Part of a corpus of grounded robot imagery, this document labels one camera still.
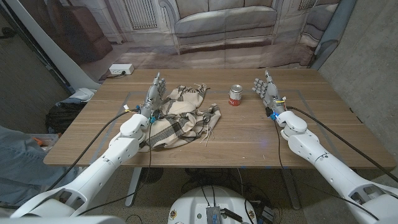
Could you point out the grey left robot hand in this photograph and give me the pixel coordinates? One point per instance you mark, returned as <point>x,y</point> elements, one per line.
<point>151,99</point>

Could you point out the black round floor fan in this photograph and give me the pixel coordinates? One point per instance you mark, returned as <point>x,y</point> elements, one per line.
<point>151,175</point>

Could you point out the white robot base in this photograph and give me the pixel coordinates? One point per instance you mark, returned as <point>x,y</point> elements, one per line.
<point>192,202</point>

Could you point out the printed living room backdrop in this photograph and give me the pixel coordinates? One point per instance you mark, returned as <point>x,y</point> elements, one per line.
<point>217,31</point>

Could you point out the red white soup can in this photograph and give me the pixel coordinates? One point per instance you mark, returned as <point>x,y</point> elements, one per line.
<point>235,95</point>

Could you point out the white power strip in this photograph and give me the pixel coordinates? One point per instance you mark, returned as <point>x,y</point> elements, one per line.
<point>121,68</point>

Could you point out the white table leg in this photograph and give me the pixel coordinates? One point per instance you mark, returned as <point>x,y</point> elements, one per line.
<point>133,186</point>

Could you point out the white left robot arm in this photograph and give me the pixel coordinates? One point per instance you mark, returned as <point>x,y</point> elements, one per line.
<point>93,174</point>

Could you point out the grey floor box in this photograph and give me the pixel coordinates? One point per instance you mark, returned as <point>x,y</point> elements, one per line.
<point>268,214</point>

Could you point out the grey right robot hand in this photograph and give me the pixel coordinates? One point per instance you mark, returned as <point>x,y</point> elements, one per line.
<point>272,96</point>

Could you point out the black bag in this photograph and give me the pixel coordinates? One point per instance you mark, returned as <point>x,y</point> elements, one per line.
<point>63,116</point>

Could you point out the black connector block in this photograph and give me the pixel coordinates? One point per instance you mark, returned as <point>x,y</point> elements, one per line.
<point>232,215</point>

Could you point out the cream plaid fringed scarf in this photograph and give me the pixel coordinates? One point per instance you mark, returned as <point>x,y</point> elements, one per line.
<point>183,115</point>

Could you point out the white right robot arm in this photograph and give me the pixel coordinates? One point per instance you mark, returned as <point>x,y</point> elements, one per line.
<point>335,174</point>

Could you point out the grey finned electronics box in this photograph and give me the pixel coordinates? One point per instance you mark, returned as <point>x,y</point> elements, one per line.
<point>213,215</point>

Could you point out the white leaning board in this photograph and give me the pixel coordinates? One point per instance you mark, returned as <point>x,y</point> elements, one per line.
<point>46,40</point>

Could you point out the grey blue rolled sheet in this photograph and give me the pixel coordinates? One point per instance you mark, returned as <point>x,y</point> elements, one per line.
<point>334,31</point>

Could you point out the small orange object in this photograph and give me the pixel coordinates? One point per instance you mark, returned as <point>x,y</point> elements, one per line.
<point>37,141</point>

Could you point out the grey table leg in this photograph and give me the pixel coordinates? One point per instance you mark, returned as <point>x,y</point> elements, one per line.
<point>292,189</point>

